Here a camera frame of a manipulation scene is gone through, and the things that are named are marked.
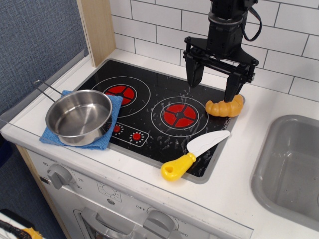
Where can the yellow object bottom left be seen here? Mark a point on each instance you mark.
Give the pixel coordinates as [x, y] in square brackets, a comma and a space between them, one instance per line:
[30, 233]

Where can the blue cloth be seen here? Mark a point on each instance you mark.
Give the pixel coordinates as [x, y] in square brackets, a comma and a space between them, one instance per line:
[113, 109]

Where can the grey sink basin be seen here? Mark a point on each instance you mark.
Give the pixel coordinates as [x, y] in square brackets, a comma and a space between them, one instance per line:
[286, 178]

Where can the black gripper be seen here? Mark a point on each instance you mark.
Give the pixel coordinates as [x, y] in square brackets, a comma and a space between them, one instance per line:
[221, 51]

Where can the white toy oven front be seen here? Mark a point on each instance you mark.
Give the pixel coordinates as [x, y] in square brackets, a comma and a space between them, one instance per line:
[120, 211]

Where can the silver oven door handle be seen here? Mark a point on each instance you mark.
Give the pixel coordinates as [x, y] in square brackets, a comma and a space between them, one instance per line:
[98, 230]

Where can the grey right oven knob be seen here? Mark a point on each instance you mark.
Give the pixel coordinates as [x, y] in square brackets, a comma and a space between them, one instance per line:
[159, 224]

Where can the grey oven knob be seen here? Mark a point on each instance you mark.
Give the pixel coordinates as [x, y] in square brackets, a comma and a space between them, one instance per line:
[58, 175]
[159, 224]

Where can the stainless steel pot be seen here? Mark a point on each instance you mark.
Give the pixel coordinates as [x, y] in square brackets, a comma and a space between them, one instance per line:
[78, 117]

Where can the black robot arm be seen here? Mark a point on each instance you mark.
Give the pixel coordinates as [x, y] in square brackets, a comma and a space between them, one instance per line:
[231, 9]

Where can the orange toy croissant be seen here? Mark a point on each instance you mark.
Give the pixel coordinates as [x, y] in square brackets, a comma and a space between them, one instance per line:
[223, 109]

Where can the black toy stovetop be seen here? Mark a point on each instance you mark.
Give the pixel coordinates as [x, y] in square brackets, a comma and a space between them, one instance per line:
[159, 114]

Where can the grey left oven knob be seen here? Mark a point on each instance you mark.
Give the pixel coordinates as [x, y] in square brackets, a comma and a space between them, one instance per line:
[58, 175]

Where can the yellow handled toy knife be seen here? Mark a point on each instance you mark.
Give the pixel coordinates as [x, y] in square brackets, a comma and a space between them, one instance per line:
[175, 169]

